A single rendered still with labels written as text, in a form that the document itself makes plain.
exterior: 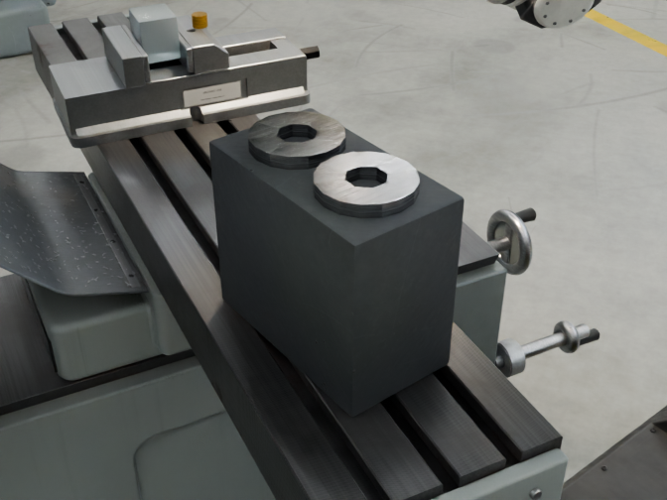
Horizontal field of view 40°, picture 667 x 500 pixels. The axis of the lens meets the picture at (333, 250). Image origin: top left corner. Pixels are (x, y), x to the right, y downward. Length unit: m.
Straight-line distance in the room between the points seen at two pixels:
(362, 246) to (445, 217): 0.09
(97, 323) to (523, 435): 0.55
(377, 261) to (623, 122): 2.86
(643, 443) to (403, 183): 0.70
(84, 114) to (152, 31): 0.14
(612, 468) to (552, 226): 1.63
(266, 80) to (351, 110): 2.15
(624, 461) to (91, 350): 0.71
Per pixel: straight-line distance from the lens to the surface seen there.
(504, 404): 0.86
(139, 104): 1.29
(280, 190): 0.78
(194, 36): 1.32
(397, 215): 0.75
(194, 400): 1.26
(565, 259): 2.72
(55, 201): 1.29
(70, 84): 1.31
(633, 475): 1.31
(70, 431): 1.23
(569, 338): 1.59
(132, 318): 1.16
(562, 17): 1.23
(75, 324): 1.15
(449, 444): 0.81
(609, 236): 2.86
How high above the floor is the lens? 1.52
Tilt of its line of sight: 35 degrees down
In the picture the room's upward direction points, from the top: straight up
